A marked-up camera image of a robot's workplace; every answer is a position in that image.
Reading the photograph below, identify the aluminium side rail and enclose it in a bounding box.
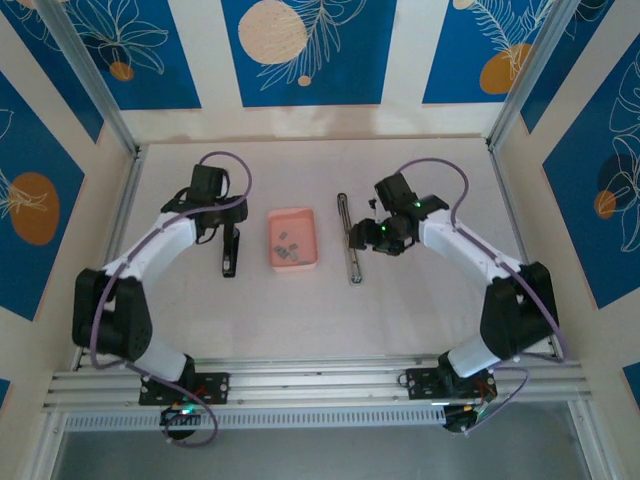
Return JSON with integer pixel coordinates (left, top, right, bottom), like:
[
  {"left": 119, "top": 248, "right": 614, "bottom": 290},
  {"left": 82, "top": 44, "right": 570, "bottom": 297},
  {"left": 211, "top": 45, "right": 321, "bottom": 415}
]
[
  {"left": 487, "top": 144, "right": 561, "bottom": 359},
  {"left": 72, "top": 147, "right": 147, "bottom": 372}
]

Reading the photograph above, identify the pink plastic tray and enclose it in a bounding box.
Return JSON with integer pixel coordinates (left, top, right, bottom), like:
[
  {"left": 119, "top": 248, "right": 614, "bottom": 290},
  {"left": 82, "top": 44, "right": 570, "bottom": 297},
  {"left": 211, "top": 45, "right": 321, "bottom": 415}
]
[{"left": 266, "top": 208, "right": 321, "bottom": 274}]

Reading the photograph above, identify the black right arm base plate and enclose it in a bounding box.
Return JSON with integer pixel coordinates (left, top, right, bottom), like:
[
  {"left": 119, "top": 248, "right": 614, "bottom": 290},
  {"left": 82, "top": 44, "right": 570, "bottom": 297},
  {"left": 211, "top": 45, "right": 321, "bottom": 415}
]
[{"left": 405, "top": 367, "right": 500, "bottom": 401}]

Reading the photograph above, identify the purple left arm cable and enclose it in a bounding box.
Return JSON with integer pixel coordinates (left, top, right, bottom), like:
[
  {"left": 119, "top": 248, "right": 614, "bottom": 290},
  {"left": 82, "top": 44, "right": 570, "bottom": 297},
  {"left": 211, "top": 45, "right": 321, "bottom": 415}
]
[{"left": 89, "top": 151, "right": 251, "bottom": 449}]

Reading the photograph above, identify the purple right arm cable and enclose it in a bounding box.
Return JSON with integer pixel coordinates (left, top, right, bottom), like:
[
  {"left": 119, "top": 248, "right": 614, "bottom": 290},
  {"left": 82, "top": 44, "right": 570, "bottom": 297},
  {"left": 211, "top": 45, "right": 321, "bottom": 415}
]
[{"left": 392, "top": 158, "right": 572, "bottom": 437}]

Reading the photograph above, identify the aluminium frame leg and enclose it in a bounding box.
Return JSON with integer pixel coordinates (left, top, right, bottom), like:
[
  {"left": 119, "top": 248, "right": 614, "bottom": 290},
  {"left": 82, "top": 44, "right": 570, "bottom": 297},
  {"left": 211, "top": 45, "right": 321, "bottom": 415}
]
[
  {"left": 28, "top": 412, "right": 69, "bottom": 480},
  {"left": 567, "top": 399, "right": 614, "bottom": 480}
]

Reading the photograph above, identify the silver metal stapler magazine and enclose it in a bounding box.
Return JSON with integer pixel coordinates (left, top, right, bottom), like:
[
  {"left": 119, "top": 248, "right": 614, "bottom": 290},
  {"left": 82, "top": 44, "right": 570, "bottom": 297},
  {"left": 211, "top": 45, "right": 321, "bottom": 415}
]
[{"left": 337, "top": 193, "right": 365, "bottom": 286}]

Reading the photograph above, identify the aluminium frame rail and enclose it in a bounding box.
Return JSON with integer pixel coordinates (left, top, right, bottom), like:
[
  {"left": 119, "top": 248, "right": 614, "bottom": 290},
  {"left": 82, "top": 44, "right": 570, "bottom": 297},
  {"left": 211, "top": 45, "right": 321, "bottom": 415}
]
[{"left": 42, "top": 353, "right": 586, "bottom": 414}]

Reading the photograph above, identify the grey slotted cable duct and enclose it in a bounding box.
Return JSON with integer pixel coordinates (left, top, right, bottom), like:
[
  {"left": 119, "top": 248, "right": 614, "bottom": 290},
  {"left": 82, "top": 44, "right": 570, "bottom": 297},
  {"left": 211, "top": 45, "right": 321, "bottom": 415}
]
[{"left": 63, "top": 408, "right": 449, "bottom": 432}]

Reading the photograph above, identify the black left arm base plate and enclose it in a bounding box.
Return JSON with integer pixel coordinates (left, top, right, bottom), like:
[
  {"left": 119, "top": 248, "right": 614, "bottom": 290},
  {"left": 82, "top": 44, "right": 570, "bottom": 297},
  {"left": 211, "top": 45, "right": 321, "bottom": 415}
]
[{"left": 138, "top": 372, "right": 232, "bottom": 407}]

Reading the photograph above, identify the aluminium corner post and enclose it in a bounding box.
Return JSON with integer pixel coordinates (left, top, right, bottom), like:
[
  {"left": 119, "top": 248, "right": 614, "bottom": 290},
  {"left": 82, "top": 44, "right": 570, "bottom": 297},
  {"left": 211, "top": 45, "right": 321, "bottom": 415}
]
[
  {"left": 485, "top": 0, "right": 572, "bottom": 152},
  {"left": 35, "top": 0, "right": 144, "bottom": 157}
]

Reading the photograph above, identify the black stapler body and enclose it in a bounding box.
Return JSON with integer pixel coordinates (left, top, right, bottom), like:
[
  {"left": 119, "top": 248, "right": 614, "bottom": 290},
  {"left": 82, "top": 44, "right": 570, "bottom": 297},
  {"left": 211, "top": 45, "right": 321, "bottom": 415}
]
[{"left": 221, "top": 225, "right": 242, "bottom": 280}]

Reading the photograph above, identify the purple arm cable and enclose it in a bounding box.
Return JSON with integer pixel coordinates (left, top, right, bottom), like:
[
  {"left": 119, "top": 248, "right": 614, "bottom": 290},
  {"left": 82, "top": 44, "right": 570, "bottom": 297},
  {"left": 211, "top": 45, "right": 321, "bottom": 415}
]
[
  {"left": 89, "top": 151, "right": 251, "bottom": 449},
  {"left": 392, "top": 158, "right": 572, "bottom": 437}
]

